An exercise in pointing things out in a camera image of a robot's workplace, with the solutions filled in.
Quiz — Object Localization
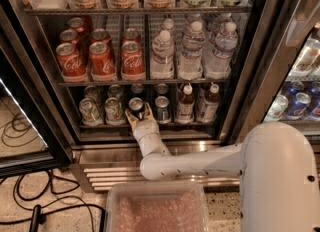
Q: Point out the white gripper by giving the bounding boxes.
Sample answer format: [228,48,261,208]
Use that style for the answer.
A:
[125,102,160,142]

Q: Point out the blue pepsi can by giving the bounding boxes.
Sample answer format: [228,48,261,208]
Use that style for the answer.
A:
[129,97,145,120]
[155,96,171,123]

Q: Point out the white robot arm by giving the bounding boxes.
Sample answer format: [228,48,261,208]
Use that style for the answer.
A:
[125,106,320,232]

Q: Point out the green-white can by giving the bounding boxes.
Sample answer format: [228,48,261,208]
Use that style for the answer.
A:
[105,97,123,124]
[108,85,124,101]
[84,85,101,105]
[79,98,101,125]

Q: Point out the rear left pepsi can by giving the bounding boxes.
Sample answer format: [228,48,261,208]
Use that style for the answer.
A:
[130,84,145,99]

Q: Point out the rear right pepsi can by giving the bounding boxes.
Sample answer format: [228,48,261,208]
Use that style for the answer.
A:
[154,83,169,97]

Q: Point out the front left green-white can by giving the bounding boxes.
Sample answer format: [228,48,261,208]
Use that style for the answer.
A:
[79,98,101,125]

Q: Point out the rear left green-white can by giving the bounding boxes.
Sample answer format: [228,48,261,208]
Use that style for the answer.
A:
[84,85,101,105]

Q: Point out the steel fridge base grille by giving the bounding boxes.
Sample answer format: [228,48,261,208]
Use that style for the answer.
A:
[70,141,239,192]

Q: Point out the front right coca-cola can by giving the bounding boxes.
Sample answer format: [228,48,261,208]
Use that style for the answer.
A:
[121,41,144,75]

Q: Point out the coca-cola can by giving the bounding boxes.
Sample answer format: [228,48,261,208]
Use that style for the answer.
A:
[56,43,86,77]
[89,42,115,76]
[121,41,144,75]

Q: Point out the front middle coca-cola can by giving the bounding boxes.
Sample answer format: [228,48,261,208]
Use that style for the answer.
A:
[89,42,115,76]

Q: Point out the front left coca-cola can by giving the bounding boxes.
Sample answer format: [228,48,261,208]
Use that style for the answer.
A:
[56,43,86,77]

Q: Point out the second row right coke can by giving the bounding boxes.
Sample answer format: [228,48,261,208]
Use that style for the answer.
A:
[121,28,141,43]

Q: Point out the second row coke can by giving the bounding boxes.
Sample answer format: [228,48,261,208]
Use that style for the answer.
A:
[121,28,141,43]
[91,28,112,47]
[59,29,81,48]

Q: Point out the second row middle coke can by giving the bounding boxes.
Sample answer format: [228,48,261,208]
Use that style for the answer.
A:
[91,28,112,47]

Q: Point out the second row left coke can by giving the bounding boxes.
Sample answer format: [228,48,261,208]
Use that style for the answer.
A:
[59,29,81,48]

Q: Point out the open glass fridge door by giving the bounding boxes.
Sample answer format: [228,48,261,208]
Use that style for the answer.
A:
[0,7,72,178]

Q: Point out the rear left coke can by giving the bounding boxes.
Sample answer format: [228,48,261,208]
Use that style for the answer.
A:
[68,16,93,33]

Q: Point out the right glass fridge door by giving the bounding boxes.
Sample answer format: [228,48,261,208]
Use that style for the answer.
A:
[218,0,320,146]

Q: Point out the left tea bottle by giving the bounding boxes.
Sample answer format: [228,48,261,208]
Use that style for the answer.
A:
[175,84,195,123]

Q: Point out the tea bottle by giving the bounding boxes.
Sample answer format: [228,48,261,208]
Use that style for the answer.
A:
[197,83,220,123]
[175,84,195,123]

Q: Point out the front left water bottle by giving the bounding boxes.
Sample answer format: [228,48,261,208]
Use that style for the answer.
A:
[150,30,174,79]

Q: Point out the water bottle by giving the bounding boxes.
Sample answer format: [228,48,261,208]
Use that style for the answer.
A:
[150,30,174,79]
[209,13,232,42]
[205,22,238,79]
[160,18,175,38]
[178,21,206,80]

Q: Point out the right tea bottle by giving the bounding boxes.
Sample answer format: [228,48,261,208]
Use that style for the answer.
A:
[197,83,220,123]

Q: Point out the front middle water bottle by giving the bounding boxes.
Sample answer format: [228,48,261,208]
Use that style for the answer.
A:
[178,21,206,80]

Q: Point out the clear plastic bin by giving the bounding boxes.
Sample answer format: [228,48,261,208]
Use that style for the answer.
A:
[104,181,209,232]

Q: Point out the front right water bottle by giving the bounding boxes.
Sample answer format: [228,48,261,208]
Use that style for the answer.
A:
[205,22,238,79]

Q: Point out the rear left water bottle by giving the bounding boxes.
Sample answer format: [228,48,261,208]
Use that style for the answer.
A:
[160,18,175,38]

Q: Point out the rear right water bottle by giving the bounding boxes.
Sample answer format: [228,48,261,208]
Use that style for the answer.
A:
[209,13,232,42]

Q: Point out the bottom wire shelf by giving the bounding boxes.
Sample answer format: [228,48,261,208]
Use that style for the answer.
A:
[79,122,216,129]

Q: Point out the wire shelf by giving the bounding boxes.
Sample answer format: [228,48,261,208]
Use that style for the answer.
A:
[79,122,216,129]
[24,6,252,16]
[59,78,230,87]

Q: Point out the middle wire shelf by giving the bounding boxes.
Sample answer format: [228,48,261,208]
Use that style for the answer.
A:
[59,78,230,87]

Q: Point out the upper wire shelf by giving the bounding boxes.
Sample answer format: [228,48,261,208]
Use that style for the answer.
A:
[24,6,252,16]

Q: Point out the black cable on floor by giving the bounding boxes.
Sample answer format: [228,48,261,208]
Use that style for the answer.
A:
[0,169,106,232]

